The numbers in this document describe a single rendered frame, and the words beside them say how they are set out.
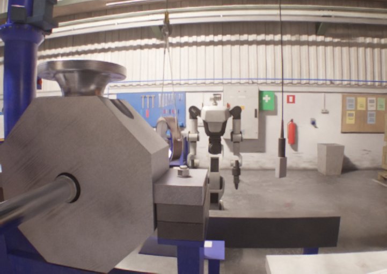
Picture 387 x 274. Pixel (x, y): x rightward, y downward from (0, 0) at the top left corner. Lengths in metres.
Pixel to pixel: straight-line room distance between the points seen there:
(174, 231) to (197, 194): 0.11
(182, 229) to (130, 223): 0.13
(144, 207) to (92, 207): 0.14
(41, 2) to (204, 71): 4.13
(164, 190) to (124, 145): 0.14
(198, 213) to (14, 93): 2.32
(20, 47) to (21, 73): 0.25
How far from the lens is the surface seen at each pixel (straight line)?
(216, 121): 2.39
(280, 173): 1.53
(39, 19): 2.67
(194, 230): 0.63
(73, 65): 0.64
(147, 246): 0.96
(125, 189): 0.62
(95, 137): 0.63
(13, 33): 2.74
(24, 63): 2.71
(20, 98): 2.66
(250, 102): 5.51
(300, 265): 0.76
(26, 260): 0.96
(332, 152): 5.74
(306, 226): 1.09
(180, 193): 0.60
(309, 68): 6.27
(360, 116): 6.61
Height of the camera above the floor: 1.27
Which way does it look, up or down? 3 degrees down
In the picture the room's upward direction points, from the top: straight up
